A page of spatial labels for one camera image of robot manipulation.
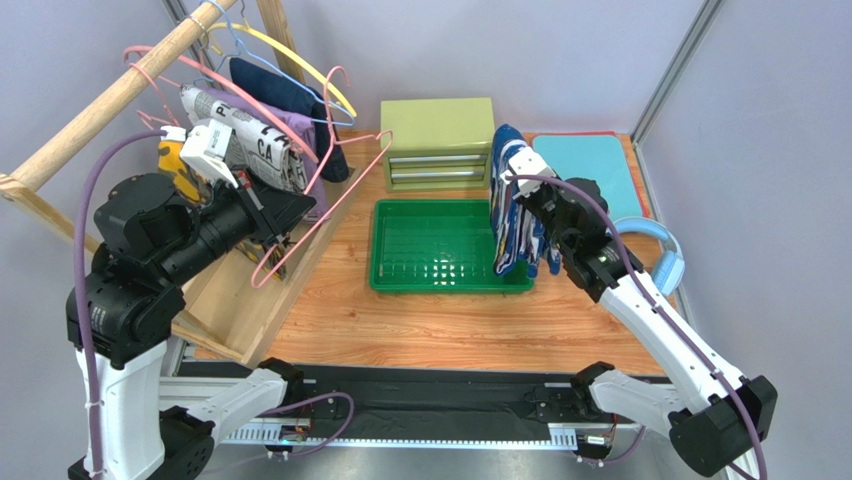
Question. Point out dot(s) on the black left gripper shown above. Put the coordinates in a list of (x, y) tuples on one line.
[(275, 212)]

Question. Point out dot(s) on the blue white patterned trousers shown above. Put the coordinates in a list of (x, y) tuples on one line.
[(520, 239)]

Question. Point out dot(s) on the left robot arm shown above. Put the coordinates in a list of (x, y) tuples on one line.
[(154, 242)]

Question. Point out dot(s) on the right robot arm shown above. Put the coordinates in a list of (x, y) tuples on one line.
[(715, 417)]

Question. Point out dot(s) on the newspaper print trousers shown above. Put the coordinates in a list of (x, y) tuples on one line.
[(266, 150)]

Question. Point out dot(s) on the purple trousers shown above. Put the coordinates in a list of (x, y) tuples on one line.
[(304, 128)]

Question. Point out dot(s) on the camouflage trousers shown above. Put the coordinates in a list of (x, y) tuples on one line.
[(196, 190)]

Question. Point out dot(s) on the pink hanger with newspaper trousers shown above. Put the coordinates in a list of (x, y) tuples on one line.
[(300, 145)]

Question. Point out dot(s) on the yellow hanger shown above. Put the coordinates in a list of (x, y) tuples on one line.
[(341, 103)]

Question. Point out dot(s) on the dark blue jeans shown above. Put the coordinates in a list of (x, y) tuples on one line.
[(276, 91)]

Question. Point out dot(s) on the wooden clothes rack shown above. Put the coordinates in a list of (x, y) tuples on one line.
[(224, 314)]

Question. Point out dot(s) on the green plastic tray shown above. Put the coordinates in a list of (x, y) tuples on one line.
[(437, 246)]

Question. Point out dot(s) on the green mini drawer chest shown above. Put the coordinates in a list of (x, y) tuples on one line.
[(438, 144)]

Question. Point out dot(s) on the light blue headphones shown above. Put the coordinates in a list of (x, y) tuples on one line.
[(669, 269)]

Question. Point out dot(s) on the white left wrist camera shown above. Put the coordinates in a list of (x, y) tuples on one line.
[(204, 149)]

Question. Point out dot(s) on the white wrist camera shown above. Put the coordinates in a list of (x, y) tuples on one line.
[(527, 170), (204, 149)]

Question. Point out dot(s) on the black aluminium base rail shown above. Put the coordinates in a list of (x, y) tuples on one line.
[(438, 409)]

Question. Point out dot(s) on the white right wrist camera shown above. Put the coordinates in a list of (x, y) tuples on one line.
[(527, 170)]

